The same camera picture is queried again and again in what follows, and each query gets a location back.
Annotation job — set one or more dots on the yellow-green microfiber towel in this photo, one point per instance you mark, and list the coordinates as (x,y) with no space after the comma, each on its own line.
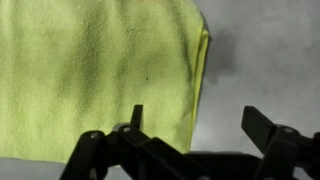
(83,66)

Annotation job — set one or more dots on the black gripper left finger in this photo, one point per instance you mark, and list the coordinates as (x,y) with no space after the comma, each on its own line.
(133,153)

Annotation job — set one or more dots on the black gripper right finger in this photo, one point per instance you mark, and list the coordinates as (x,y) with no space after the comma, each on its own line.
(283,150)

